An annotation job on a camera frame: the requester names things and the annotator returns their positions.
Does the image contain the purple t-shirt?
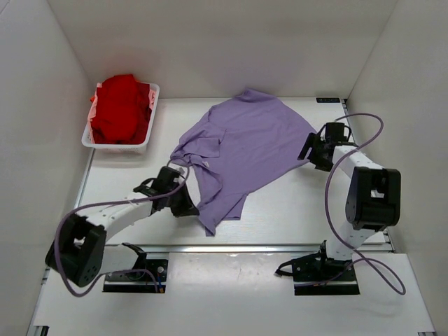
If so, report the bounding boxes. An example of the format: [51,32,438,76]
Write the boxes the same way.
[171,89,315,236]

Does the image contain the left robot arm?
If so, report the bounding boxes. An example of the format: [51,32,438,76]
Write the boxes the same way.
[45,178,199,298]

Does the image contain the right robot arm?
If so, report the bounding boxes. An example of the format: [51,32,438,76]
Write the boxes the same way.
[298,133,401,281]

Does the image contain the black label on table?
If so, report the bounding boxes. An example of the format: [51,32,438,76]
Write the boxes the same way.
[316,97,340,104]

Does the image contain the white plastic basket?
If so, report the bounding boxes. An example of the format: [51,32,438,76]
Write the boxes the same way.
[81,83,160,154]

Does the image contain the red t-shirt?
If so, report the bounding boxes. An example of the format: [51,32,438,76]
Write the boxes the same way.
[90,73,153,145]

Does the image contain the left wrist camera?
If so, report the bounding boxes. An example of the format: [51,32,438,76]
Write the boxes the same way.
[151,166,186,194]

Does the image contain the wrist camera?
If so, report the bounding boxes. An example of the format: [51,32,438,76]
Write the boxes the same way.
[323,122,352,146]
[151,166,186,194]

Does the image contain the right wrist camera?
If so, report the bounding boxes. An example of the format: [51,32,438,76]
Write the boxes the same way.
[323,122,352,146]

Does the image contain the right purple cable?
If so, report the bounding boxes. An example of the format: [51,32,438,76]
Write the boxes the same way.
[325,112,407,294]

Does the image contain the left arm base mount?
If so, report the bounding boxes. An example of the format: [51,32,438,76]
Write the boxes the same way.
[100,243,169,294]

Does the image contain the aluminium rail front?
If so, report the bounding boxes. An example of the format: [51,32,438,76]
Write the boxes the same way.
[104,244,326,254]

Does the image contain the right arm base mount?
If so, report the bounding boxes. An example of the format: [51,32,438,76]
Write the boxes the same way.
[274,241,360,296]

